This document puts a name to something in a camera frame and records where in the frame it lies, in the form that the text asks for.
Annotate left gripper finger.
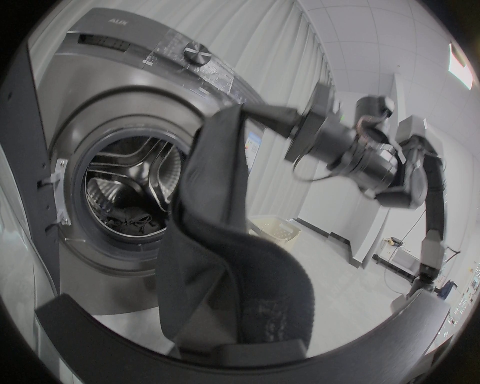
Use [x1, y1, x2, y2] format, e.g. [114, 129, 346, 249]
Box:
[245, 104, 302, 124]
[252, 117, 298, 139]

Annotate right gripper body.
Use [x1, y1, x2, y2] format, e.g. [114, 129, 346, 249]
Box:
[284, 109, 359, 170]

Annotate black garment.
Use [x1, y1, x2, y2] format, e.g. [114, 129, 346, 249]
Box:
[155, 104, 315, 357]

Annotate cream laundry basket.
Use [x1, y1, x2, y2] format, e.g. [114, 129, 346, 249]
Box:
[247, 215, 302, 248]

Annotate grey washing machine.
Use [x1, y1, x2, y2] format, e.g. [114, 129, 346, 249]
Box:
[28, 7, 268, 316]

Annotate heap of dark clothes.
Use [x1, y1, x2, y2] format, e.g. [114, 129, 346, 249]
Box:
[104, 205, 163, 235]

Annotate washing machine door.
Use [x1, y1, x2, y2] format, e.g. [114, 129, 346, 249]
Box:
[0, 39, 72, 384]

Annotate ceiling light panel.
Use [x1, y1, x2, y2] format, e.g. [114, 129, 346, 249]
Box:
[448, 42, 474, 90]

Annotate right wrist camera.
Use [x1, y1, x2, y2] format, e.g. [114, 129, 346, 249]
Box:
[305, 82, 339, 118]

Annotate black cable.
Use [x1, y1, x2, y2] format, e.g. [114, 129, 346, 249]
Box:
[291, 149, 343, 184]

